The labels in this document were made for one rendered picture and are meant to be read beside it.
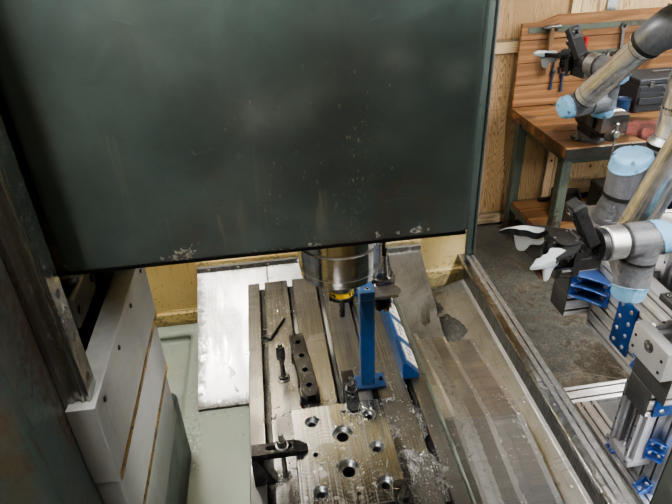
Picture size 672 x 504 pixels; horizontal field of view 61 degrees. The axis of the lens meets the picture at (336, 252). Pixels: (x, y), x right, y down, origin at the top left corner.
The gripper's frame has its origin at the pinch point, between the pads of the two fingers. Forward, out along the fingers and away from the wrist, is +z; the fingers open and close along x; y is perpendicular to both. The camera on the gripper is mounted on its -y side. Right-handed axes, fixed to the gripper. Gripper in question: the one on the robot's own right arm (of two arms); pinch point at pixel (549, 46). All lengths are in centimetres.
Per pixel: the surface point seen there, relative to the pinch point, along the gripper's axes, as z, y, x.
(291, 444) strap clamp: -83, 39, -141
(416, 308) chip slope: -22, 74, -76
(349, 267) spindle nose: -93, -11, -122
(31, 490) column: -106, -4, -179
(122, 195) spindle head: -89, -35, -153
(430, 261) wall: -1, 73, -57
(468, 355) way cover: -49, 79, -71
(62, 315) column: -94, -23, -167
